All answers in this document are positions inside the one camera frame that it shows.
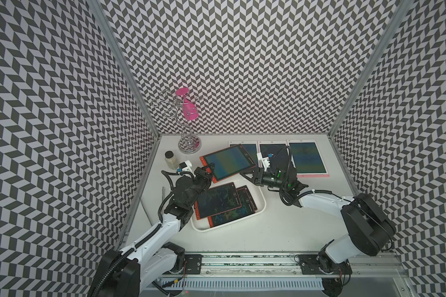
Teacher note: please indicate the red writing tablet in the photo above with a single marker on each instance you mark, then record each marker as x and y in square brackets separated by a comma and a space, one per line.
[248, 208]
[228, 162]
[217, 200]

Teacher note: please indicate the white plastic storage box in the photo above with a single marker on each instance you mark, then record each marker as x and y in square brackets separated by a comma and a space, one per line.
[255, 192]

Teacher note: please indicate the pink writing tablet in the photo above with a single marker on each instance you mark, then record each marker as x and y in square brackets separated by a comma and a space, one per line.
[250, 146]
[272, 147]
[307, 159]

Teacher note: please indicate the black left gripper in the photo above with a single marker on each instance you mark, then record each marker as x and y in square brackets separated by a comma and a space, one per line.
[201, 172]

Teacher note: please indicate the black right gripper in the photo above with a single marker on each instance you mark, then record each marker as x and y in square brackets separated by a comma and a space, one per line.
[257, 176]

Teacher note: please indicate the glass spice jar black lid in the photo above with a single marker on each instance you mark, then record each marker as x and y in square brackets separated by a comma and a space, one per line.
[171, 160]

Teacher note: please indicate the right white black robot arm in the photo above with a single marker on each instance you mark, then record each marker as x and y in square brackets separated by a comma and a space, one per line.
[369, 229]

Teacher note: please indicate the aluminium corner post left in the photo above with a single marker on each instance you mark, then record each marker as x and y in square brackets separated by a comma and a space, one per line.
[106, 29]

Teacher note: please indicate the chrome wire jewelry stand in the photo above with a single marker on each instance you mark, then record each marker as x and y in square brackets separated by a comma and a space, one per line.
[168, 110]

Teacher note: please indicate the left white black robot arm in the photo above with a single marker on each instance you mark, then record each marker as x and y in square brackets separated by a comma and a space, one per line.
[127, 272]

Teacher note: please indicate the aluminium corner post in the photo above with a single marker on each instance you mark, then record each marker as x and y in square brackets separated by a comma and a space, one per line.
[395, 22]
[106, 29]

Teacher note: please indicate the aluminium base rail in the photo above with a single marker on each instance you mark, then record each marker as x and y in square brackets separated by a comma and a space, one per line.
[293, 264]

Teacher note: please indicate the aluminium corner post right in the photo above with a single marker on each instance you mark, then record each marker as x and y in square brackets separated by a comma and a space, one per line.
[395, 22]

